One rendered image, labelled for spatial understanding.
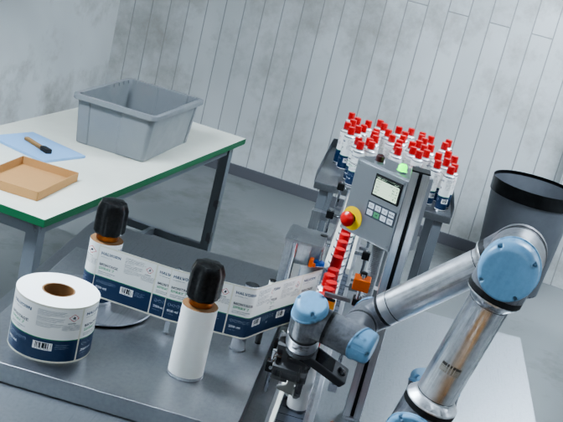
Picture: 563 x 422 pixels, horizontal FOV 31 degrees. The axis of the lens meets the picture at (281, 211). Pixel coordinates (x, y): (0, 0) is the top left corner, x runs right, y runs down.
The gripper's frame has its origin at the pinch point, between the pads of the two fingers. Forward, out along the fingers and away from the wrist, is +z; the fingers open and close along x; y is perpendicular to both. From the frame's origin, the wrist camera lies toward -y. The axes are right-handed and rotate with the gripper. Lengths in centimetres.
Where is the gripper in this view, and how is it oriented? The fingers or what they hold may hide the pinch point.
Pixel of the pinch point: (298, 394)
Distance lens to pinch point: 246.0
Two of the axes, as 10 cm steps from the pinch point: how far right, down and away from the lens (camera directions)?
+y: -9.6, -2.7, 0.8
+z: -1.3, 6.7, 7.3
